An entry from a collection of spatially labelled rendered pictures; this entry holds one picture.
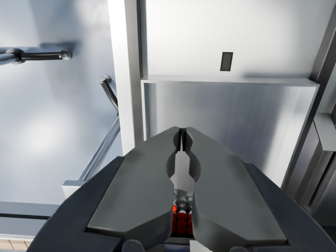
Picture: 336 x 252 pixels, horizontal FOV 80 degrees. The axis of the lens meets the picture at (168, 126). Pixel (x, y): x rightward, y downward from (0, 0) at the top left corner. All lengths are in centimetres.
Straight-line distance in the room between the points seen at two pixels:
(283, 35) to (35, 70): 138
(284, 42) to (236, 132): 16
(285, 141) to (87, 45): 115
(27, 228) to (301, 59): 67
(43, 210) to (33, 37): 105
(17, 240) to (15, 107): 118
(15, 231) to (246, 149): 56
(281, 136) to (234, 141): 8
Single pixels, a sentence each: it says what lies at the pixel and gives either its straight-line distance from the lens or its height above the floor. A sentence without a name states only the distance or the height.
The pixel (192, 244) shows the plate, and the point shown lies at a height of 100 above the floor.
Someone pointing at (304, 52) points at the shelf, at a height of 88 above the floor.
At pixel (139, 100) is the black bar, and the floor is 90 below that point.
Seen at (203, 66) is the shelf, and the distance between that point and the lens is 34.
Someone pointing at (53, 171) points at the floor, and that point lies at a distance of 189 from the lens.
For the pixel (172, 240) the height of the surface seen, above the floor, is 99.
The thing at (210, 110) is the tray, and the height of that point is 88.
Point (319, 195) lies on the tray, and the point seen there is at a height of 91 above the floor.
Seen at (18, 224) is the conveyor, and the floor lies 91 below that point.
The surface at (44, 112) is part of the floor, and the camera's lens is 161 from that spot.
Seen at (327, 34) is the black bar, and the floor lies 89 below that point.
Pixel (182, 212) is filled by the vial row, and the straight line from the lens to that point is 45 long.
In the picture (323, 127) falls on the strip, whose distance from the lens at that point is 42.
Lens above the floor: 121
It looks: 62 degrees down
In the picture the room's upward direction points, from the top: 173 degrees counter-clockwise
